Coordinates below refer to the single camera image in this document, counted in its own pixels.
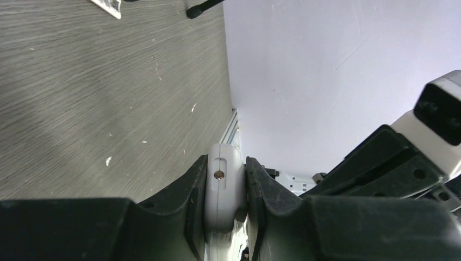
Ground aluminium corner frame rail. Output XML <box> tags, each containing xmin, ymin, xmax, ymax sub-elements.
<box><xmin>219</xmin><ymin>109</ymin><xmax>241</xmax><ymax>153</ymax></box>

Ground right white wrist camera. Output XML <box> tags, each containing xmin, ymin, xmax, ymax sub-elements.
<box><xmin>391</xmin><ymin>70</ymin><xmax>460</xmax><ymax>181</ymax></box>

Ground white remote control back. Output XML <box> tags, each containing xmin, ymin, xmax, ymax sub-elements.
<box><xmin>203</xmin><ymin>144</ymin><xmax>247</xmax><ymax>260</ymax></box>

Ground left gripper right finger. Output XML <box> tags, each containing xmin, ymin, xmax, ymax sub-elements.
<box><xmin>246</xmin><ymin>157</ymin><xmax>460</xmax><ymax>260</ymax></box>

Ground black perforated music stand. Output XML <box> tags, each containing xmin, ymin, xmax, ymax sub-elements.
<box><xmin>186</xmin><ymin>0</ymin><xmax>224</xmax><ymax>20</ymax></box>

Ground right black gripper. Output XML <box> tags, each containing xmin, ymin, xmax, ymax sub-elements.
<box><xmin>301</xmin><ymin>125</ymin><xmax>460</xmax><ymax>213</ymax></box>

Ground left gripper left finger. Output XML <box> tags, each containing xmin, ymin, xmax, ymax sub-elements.
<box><xmin>1</xmin><ymin>155</ymin><xmax>208</xmax><ymax>260</ymax></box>

